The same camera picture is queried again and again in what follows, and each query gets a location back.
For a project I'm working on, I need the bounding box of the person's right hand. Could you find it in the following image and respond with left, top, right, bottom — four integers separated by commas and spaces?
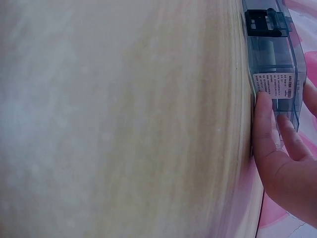
252, 79, 317, 225

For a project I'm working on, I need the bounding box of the transparent blue-grey plastic box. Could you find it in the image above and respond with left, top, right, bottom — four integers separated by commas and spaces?
241, 0, 308, 132

